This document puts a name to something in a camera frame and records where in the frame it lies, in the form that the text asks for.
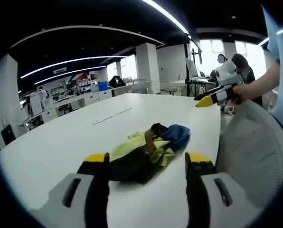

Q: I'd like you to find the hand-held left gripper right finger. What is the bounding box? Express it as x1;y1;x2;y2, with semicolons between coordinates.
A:
184;151;261;228

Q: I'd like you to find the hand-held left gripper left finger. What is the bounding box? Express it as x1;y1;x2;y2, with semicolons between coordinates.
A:
31;152;110;228

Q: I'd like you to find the person's right hand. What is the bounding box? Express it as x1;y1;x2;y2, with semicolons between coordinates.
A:
231;83;254;102

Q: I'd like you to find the white desk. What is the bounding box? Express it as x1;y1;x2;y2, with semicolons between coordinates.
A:
169;78;217;96

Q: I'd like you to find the white mesh office chair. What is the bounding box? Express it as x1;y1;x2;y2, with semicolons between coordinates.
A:
214;96;283;211

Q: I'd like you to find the white cabinet row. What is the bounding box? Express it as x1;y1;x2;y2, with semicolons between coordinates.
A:
21;84;132;130

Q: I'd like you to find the black chair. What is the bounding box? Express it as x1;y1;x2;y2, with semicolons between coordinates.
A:
0;124;17;146

